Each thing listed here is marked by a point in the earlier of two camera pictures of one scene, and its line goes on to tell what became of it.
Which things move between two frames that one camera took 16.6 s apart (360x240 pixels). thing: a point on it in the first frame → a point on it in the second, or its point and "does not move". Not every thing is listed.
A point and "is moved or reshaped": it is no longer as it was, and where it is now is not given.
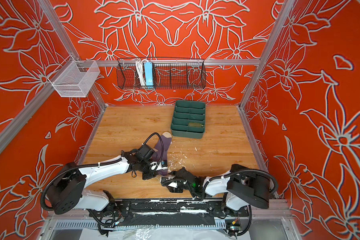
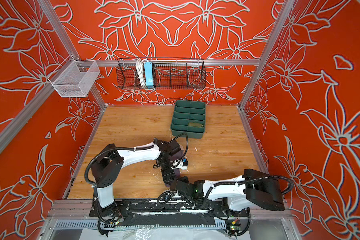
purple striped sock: (160, 152) is moved or reshaped
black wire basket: (168, 72) does not move
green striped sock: (194, 124) does not move
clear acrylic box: (74, 78) does not move
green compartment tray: (189, 120) does not move
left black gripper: (152, 174) → (167, 178)
